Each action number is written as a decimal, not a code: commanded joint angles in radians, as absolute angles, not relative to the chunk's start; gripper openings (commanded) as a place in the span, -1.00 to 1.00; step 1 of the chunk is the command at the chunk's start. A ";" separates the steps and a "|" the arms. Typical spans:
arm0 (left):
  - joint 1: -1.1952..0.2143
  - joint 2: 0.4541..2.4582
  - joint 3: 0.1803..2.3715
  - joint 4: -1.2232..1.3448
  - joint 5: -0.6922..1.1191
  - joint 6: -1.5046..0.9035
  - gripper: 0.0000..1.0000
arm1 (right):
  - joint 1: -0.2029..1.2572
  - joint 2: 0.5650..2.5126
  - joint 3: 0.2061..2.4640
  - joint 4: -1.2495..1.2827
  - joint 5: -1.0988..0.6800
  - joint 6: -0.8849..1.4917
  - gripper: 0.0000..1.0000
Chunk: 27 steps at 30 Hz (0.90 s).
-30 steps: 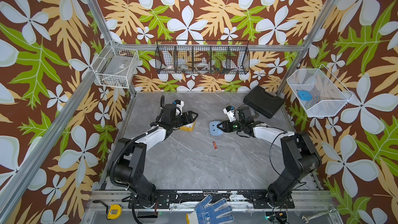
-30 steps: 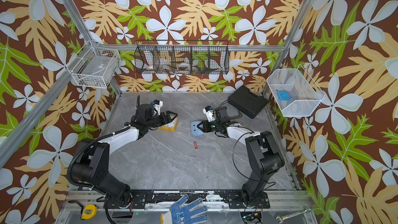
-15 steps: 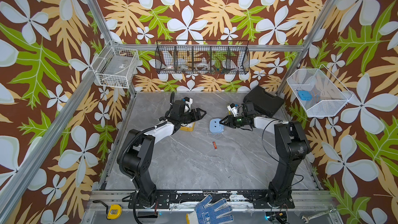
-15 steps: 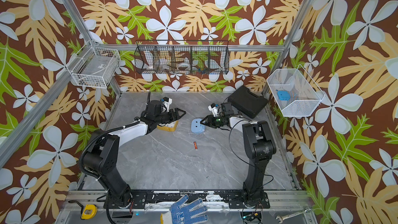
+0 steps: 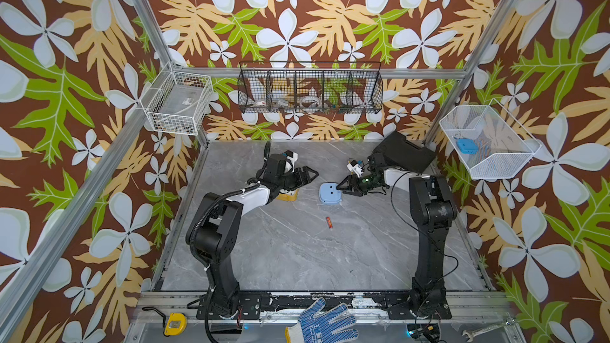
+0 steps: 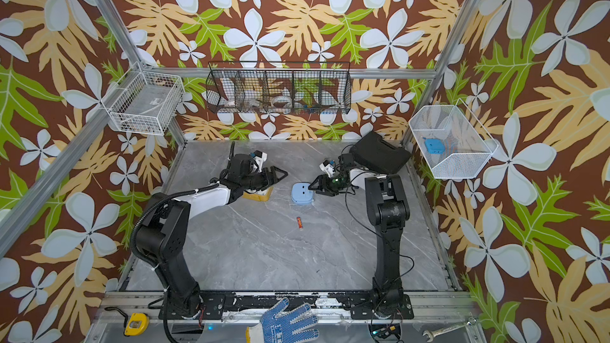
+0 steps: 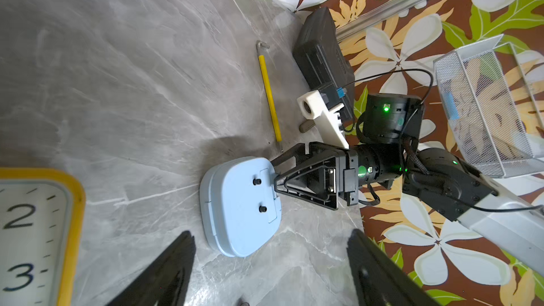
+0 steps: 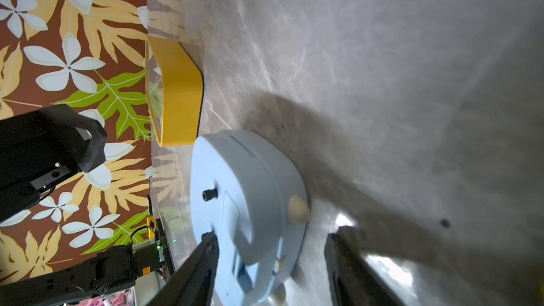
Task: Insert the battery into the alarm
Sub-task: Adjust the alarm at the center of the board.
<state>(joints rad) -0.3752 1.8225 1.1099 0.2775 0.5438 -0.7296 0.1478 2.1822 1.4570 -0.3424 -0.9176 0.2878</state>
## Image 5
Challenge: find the blue dotted work glove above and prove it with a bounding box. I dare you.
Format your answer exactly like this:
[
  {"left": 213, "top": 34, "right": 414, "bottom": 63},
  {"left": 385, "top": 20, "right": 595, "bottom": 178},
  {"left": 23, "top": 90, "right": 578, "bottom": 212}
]
[{"left": 284, "top": 298, "right": 359, "bottom": 343}]

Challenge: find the yellow tape measure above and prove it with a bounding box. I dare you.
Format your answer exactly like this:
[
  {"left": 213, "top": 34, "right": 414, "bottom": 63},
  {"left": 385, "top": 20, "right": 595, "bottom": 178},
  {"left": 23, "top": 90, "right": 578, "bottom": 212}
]
[{"left": 164, "top": 313, "right": 187, "bottom": 337}]

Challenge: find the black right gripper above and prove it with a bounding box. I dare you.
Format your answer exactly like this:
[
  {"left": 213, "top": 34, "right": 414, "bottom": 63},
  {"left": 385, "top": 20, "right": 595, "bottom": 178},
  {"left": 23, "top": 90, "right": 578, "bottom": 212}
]
[{"left": 335, "top": 174, "right": 379, "bottom": 196}]

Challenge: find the black wire basket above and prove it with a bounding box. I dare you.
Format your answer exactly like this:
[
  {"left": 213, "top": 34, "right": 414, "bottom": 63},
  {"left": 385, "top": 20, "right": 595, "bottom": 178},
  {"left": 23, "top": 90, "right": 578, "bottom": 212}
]
[{"left": 236, "top": 60, "right": 384, "bottom": 114}]

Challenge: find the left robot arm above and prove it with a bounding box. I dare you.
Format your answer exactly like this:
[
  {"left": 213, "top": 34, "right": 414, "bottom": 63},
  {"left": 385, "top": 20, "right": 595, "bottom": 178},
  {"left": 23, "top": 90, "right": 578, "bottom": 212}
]
[{"left": 185, "top": 143, "right": 319, "bottom": 317}]

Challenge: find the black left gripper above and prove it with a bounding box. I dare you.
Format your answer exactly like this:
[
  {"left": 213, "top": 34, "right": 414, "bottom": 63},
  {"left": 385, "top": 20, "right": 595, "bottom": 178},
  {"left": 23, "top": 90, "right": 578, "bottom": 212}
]
[{"left": 276, "top": 166, "right": 319, "bottom": 192}]

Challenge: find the silver spanner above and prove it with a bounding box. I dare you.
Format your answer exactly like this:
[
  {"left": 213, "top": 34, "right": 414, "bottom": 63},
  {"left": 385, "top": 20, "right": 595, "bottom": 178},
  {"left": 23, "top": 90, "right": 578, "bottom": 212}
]
[{"left": 462, "top": 320, "right": 512, "bottom": 342}]

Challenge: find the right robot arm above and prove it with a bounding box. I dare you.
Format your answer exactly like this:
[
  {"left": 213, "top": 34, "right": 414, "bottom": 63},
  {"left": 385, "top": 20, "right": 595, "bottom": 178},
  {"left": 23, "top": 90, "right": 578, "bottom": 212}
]
[{"left": 337, "top": 153, "right": 458, "bottom": 319}]

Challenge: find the black mounting rail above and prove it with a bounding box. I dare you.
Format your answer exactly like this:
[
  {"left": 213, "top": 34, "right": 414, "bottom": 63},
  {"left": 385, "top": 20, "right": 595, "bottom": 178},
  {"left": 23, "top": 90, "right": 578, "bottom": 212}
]
[{"left": 196, "top": 290, "right": 453, "bottom": 321}]

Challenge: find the blue object in basket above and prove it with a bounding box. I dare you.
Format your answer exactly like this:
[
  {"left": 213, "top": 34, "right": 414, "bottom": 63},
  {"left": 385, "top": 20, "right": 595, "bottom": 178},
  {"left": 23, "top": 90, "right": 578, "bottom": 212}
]
[{"left": 456, "top": 138, "right": 479, "bottom": 155}]

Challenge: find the white wire basket right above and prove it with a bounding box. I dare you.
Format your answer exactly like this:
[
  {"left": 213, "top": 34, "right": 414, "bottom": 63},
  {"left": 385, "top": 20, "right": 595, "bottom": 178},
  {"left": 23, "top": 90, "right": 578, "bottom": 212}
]
[{"left": 440, "top": 99, "right": 542, "bottom": 180}]

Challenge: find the black plastic tool case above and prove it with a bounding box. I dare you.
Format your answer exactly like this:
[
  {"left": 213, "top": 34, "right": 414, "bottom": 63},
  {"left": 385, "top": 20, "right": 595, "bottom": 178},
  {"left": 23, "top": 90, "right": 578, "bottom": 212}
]
[{"left": 373, "top": 131, "right": 436, "bottom": 173}]

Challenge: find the white wire basket left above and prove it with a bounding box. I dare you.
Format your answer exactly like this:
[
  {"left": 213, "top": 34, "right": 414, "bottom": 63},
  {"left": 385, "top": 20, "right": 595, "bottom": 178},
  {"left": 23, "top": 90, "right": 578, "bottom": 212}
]
[{"left": 141, "top": 64, "right": 214, "bottom": 136}]

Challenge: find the white wire basket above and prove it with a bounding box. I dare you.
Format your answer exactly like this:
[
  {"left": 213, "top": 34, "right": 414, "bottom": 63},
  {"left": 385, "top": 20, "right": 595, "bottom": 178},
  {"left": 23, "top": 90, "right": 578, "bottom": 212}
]
[
  {"left": 141, "top": 64, "right": 214, "bottom": 136},
  {"left": 440, "top": 99, "right": 542, "bottom": 180}
]

